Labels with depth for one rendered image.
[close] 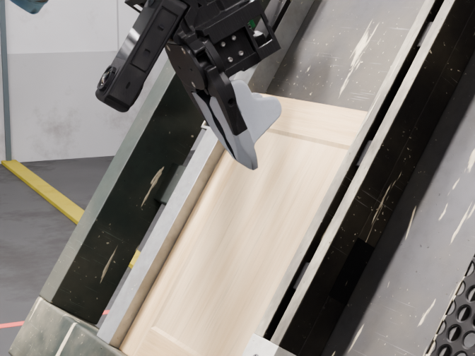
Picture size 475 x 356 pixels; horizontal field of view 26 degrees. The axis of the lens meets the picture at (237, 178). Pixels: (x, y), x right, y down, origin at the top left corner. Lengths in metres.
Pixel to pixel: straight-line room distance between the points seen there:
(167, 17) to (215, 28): 0.04
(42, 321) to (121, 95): 1.04
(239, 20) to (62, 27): 7.82
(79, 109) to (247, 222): 7.25
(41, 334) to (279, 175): 0.57
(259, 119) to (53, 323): 0.98
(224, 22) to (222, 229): 0.75
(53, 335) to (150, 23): 1.02
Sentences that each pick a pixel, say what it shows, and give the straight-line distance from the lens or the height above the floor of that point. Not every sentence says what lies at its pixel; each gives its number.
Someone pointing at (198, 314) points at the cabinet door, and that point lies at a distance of 1.59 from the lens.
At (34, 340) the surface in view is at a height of 0.85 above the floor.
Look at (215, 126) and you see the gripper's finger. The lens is 0.98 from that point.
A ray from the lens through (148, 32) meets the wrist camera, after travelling 0.92.
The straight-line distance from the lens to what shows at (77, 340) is 1.78.
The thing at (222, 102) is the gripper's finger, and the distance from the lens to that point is 0.93.
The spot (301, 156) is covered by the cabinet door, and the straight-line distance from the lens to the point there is 1.57.
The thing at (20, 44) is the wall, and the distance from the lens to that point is 8.66.
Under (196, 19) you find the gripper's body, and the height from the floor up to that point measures 1.45.
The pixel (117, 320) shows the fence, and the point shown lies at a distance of 1.72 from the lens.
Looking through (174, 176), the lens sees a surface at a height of 1.12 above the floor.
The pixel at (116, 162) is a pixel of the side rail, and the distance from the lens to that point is 1.95.
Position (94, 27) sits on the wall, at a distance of 8.81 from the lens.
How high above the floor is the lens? 1.49
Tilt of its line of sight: 11 degrees down
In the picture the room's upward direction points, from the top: straight up
